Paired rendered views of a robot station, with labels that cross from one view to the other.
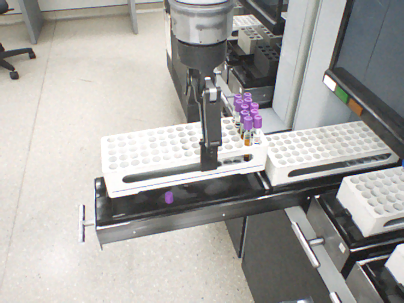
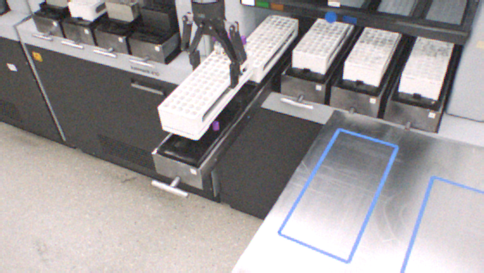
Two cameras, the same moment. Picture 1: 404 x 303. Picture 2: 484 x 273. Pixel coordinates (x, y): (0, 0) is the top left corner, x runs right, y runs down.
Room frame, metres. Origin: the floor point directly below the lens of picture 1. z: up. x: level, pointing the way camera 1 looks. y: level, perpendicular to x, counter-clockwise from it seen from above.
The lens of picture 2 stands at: (-0.18, 0.63, 1.53)
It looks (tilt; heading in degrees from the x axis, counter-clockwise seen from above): 42 degrees down; 313
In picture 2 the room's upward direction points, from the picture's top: 4 degrees counter-clockwise
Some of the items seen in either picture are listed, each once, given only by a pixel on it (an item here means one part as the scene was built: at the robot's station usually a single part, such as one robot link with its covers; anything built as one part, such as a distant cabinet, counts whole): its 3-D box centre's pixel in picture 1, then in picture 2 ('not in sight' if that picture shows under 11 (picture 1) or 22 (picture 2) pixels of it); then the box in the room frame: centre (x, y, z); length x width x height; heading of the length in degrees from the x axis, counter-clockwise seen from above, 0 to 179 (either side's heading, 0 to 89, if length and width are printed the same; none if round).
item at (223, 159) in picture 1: (184, 153); (209, 88); (0.49, 0.03, 0.89); 0.30 x 0.10 x 0.06; 104
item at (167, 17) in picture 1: (166, 32); not in sight; (2.24, 0.22, 0.43); 0.27 x 0.02 x 0.36; 14
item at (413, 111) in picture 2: not in sight; (432, 54); (0.17, -0.63, 0.78); 0.73 x 0.14 x 0.09; 104
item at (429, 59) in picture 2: not in sight; (429, 61); (0.14, -0.49, 0.83); 0.30 x 0.10 x 0.06; 104
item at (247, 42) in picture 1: (246, 41); (121, 10); (1.10, -0.16, 0.85); 0.12 x 0.02 x 0.06; 14
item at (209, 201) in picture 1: (247, 183); (238, 94); (0.52, -0.11, 0.78); 0.73 x 0.14 x 0.09; 104
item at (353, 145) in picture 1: (328, 151); (264, 47); (0.56, -0.28, 0.83); 0.30 x 0.10 x 0.06; 104
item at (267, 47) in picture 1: (270, 61); (161, 15); (0.96, -0.22, 0.85); 0.12 x 0.02 x 0.06; 12
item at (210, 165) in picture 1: (208, 154); (233, 74); (0.44, -0.02, 0.93); 0.03 x 0.01 x 0.07; 104
